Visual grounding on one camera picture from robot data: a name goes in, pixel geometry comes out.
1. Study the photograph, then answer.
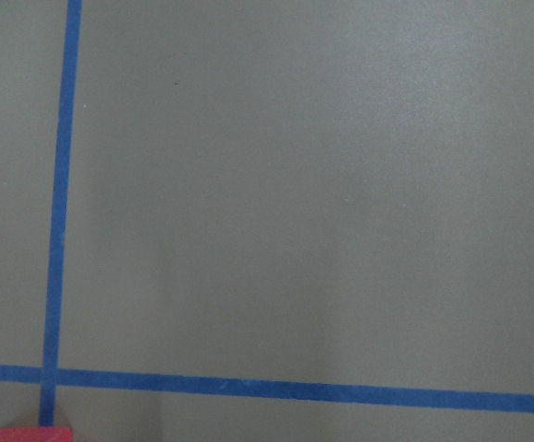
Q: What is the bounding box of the red block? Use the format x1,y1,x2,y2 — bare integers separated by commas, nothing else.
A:
0,426,74,442

